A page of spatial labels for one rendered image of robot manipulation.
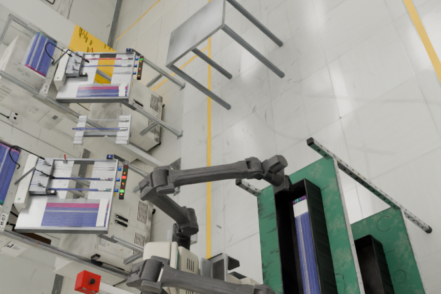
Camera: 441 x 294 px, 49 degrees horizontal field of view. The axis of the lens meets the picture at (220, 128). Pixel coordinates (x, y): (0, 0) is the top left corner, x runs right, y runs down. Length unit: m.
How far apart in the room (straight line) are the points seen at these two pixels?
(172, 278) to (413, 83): 2.32
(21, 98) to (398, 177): 3.56
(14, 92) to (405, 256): 3.82
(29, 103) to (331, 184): 3.62
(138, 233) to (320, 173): 2.69
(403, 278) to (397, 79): 1.54
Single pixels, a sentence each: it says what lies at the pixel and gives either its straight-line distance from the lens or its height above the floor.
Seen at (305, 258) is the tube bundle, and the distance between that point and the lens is 2.01.
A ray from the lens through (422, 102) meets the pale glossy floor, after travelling 3.36.
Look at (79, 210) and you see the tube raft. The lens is 4.08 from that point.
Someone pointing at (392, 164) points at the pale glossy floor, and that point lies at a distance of 3.23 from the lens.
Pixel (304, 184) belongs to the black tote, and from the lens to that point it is 2.06.
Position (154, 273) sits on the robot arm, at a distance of 1.68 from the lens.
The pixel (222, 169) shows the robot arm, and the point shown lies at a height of 1.40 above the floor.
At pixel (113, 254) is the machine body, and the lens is 4.34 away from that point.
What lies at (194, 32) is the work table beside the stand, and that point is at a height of 0.80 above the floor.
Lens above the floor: 2.51
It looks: 33 degrees down
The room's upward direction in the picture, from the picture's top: 57 degrees counter-clockwise
